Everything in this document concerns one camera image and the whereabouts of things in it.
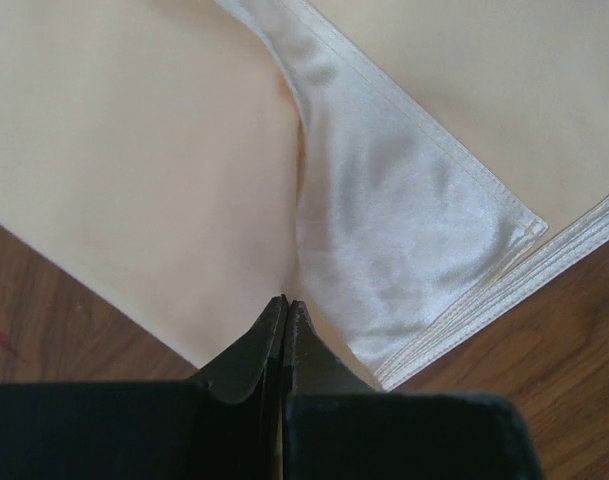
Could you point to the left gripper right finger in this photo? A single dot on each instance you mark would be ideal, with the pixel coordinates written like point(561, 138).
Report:
point(336, 426)

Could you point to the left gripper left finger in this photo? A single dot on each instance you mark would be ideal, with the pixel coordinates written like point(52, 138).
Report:
point(219, 423)

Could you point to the peach satin napkin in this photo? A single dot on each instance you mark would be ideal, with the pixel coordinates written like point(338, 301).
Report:
point(410, 169)

